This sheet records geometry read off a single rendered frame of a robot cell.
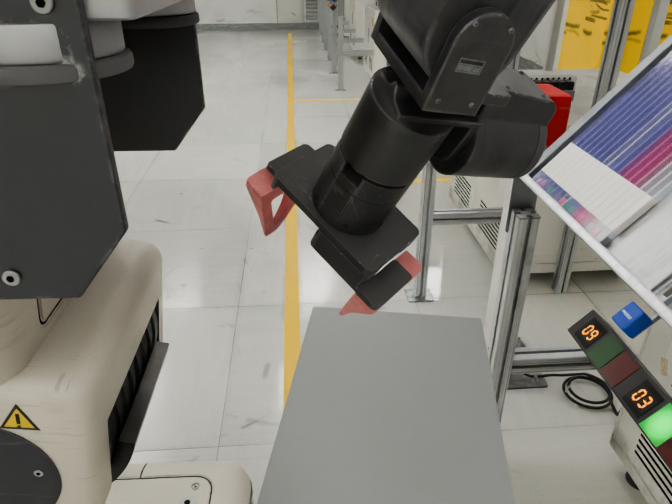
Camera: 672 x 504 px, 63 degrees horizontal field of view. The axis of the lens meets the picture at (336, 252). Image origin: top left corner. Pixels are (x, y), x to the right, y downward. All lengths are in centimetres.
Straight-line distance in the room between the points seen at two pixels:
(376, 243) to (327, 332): 37
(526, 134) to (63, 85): 27
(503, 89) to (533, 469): 118
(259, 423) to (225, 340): 37
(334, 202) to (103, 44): 17
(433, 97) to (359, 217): 11
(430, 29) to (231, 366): 144
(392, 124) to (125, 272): 30
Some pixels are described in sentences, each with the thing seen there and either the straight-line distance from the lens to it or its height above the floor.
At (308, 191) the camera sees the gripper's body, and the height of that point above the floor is 90.
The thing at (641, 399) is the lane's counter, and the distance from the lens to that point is 65.
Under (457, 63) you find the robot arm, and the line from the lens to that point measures 30.
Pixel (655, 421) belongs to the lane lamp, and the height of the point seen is 65.
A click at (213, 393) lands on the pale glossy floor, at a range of 158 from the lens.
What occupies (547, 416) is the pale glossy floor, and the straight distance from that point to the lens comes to 158.
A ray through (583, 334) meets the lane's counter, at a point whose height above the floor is 65.
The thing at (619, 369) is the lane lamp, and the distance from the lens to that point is 68.
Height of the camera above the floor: 105
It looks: 29 degrees down
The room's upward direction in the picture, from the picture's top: straight up
